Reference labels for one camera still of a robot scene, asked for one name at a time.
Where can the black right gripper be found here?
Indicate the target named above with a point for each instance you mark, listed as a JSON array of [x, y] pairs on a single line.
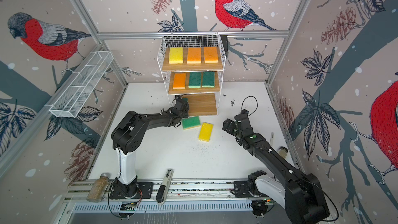
[[231, 124]]

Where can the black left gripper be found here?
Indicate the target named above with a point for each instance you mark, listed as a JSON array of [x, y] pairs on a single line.
[[186, 112]]

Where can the light green sponge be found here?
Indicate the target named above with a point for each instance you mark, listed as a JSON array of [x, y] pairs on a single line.
[[191, 122]]

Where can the yellow sponge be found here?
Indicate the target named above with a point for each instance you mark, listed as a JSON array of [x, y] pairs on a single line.
[[176, 55], [205, 132]]

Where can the orange sponge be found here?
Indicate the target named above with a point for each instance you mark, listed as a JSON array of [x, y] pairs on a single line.
[[194, 55], [211, 55], [179, 82]]

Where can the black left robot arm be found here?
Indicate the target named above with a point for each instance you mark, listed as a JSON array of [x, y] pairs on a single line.
[[128, 136]]

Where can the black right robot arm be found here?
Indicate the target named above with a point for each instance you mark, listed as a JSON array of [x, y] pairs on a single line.
[[300, 194]]

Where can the white marker pen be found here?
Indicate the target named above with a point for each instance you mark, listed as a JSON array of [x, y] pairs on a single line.
[[271, 140]]

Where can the small clear plastic container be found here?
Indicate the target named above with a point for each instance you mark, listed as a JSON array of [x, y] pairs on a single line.
[[283, 152]]

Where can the black white handheld scraper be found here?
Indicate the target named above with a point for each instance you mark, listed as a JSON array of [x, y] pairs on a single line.
[[164, 187]]

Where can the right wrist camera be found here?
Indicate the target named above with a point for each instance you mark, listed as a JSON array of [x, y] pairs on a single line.
[[245, 112]]

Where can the white wire wooden shelf unit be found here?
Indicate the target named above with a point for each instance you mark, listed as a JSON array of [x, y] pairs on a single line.
[[202, 101]]

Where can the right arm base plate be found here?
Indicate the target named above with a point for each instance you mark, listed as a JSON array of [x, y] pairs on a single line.
[[244, 189]]

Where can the black wall mount bracket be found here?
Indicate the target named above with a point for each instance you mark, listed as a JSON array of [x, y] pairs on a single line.
[[224, 39]]

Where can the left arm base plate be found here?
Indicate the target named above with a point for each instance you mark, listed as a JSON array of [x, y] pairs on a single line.
[[144, 191]]

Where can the white wire wall basket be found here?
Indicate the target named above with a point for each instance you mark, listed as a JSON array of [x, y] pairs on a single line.
[[74, 97]]

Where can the aluminium frame crossbar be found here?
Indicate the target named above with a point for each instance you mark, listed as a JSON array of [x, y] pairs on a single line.
[[155, 35]]

